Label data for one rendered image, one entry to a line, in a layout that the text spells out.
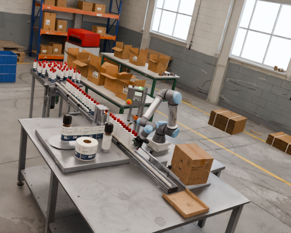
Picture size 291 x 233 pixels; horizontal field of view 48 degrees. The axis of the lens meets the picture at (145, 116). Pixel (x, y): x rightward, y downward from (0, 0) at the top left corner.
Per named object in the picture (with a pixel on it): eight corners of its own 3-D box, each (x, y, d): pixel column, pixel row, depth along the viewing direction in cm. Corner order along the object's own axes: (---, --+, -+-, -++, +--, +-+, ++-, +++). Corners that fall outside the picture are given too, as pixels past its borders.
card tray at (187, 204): (162, 196, 273) (163, 192, 272) (184, 191, 288) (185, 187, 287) (184, 218, 251) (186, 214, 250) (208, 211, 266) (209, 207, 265)
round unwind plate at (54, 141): (44, 137, 322) (44, 136, 321) (73, 134, 339) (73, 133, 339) (55, 151, 299) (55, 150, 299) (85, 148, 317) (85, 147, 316)
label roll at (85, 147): (99, 154, 310) (101, 141, 305) (89, 162, 292) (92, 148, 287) (81, 148, 315) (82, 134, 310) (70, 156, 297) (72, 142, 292)
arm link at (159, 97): (160, 83, 334) (134, 120, 316) (168, 86, 328) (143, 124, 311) (162, 90, 343) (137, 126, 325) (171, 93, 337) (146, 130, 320)
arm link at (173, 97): (168, 131, 360) (170, 87, 332) (180, 135, 353) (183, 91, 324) (162, 136, 352) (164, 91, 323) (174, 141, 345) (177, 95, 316)
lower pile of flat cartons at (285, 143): (264, 142, 686) (268, 133, 679) (277, 139, 720) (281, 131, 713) (293, 156, 641) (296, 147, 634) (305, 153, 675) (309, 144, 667)
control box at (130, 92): (125, 101, 345) (128, 84, 338) (141, 104, 346) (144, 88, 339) (124, 104, 335) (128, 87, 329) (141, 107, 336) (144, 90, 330)
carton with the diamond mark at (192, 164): (169, 168, 317) (175, 144, 308) (189, 167, 329) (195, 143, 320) (185, 186, 293) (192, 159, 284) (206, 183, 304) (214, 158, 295)
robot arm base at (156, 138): (149, 138, 363) (150, 130, 359) (160, 137, 371) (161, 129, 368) (157, 144, 351) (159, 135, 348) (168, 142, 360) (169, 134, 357)
